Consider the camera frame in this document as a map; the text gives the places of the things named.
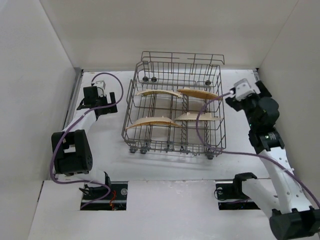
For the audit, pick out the grey wire dish rack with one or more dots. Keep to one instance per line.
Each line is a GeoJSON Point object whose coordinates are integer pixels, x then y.
{"type": "Point", "coordinates": [162, 70]}

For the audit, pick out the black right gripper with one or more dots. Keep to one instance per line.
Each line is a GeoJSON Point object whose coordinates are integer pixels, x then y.
{"type": "Point", "coordinates": [235, 102]}

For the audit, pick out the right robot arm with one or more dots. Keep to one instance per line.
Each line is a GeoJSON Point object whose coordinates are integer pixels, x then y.
{"type": "Point", "coordinates": [290, 213]}

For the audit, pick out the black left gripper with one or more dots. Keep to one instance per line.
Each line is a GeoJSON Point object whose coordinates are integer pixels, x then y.
{"type": "Point", "coordinates": [105, 106]}

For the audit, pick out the green-rimmed bamboo woven plate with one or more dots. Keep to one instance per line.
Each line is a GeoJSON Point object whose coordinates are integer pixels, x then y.
{"type": "Point", "coordinates": [194, 116]}

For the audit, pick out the orange square woven plate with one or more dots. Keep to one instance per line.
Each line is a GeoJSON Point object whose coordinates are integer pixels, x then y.
{"type": "Point", "coordinates": [199, 94]}

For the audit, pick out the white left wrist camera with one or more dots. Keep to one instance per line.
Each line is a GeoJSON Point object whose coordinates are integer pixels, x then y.
{"type": "Point", "coordinates": [101, 86]}

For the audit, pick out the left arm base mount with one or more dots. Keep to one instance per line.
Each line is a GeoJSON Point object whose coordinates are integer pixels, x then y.
{"type": "Point", "coordinates": [116, 200]}

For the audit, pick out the aluminium rail left side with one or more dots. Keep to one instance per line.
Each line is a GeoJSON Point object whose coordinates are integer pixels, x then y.
{"type": "Point", "coordinates": [68, 117]}

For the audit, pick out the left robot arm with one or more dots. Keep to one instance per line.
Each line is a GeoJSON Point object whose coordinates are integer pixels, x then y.
{"type": "Point", "coordinates": [72, 154]}

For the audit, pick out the yellow rectangular bamboo mat plate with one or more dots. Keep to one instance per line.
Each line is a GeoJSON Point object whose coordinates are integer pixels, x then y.
{"type": "Point", "coordinates": [157, 92]}

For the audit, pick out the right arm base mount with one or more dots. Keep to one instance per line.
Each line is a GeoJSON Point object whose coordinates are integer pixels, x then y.
{"type": "Point", "coordinates": [230, 200]}

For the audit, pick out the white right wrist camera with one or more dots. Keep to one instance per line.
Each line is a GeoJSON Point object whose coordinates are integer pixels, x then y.
{"type": "Point", "coordinates": [242, 89]}

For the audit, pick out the orange fish-shaped woven plate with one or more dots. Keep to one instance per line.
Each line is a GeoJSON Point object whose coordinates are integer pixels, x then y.
{"type": "Point", "coordinates": [151, 121]}

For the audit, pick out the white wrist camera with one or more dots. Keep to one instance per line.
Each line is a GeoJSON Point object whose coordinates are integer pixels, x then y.
{"type": "Point", "coordinates": [242, 89]}
{"type": "Point", "coordinates": [101, 86]}

